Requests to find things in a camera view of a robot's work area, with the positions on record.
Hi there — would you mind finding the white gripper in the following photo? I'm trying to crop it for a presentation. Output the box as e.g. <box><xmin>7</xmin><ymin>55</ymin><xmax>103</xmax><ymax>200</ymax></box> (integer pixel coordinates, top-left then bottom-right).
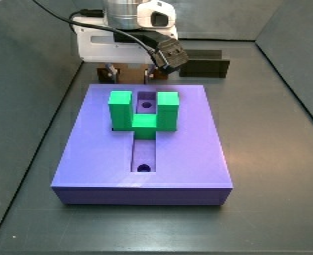
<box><xmin>71</xmin><ymin>15</ymin><xmax>180</xmax><ymax>85</ymax></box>

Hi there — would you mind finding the brown wooden cross block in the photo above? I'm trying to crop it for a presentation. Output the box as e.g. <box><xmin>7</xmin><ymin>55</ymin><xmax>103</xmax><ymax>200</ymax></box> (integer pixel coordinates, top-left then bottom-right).
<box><xmin>97</xmin><ymin>63</ymin><xmax>168</xmax><ymax>84</ymax></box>

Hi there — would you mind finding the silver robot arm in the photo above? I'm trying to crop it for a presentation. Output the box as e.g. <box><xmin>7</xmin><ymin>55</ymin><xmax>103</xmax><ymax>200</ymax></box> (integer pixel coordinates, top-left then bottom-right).
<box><xmin>71</xmin><ymin>0</ymin><xmax>178</xmax><ymax>84</ymax></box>

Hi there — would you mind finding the dark grey fixture block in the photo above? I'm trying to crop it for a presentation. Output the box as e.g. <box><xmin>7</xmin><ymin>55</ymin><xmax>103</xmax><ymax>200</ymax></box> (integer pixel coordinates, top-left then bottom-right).
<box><xmin>179</xmin><ymin>50</ymin><xmax>230</xmax><ymax>78</ymax></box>

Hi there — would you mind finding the green U-shaped block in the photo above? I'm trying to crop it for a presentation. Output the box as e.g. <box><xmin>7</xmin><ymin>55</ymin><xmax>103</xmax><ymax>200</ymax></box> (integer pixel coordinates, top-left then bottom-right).
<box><xmin>108</xmin><ymin>91</ymin><xmax>180</xmax><ymax>140</ymax></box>

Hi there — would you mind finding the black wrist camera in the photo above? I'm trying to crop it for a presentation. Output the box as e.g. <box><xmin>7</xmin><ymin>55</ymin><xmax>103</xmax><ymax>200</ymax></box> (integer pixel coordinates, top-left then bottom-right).
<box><xmin>138</xmin><ymin>31</ymin><xmax>191</xmax><ymax>76</ymax></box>

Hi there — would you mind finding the purple base plate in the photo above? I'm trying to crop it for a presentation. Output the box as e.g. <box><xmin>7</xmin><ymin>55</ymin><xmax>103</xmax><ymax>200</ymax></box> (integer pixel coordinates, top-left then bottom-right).
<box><xmin>51</xmin><ymin>84</ymin><xmax>233</xmax><ymax>205</ymax></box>

